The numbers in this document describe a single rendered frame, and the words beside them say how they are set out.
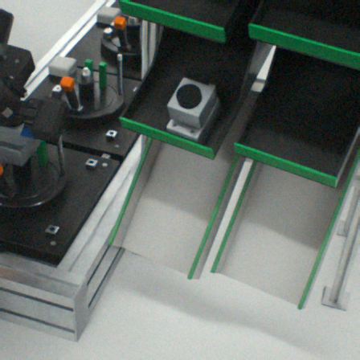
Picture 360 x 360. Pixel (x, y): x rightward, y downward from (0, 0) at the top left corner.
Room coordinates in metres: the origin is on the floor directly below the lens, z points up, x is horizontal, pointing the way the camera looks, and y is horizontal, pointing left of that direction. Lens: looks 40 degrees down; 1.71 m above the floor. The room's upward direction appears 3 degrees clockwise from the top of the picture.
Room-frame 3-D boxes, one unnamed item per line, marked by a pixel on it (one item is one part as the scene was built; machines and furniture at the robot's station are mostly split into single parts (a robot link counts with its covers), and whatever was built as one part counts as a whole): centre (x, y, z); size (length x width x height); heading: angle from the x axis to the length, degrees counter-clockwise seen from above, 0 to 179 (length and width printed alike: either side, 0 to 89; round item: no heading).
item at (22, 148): (0.85, 0.24, 1.08); 0.08 x 0.04 x 0.07; 164
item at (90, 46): (1.33, 0.11, 1.01); 0.24 x 0.24 x 0.13; 74
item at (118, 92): (1.09, 0.18, 1.01); 0.24 x 0.24 x 0.13; 74
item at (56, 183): (0.84, 0.25, 0.98); 0.14 x 0.14 x 0.02
